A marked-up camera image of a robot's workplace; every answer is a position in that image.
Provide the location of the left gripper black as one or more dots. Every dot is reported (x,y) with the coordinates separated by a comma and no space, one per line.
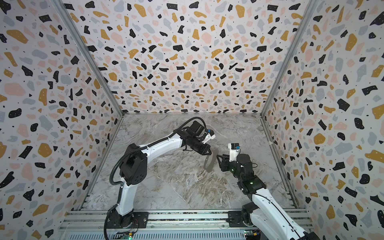
(204,152)

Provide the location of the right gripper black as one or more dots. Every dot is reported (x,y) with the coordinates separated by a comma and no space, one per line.
(225,163)

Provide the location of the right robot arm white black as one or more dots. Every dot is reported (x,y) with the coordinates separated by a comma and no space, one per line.
(263,211)

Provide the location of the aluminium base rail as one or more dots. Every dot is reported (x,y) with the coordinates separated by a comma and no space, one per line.
(158,220)

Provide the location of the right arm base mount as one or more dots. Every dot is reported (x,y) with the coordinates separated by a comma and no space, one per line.
(240,219)

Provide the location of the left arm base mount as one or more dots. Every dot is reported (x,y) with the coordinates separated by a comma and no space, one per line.
(134,220)

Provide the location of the white perforated cable duct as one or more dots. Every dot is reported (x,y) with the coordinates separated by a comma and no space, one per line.
(160,235)

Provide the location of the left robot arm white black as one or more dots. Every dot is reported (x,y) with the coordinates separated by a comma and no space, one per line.
(131,169)

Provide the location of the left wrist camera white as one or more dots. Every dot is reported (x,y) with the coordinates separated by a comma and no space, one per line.
(210,135)

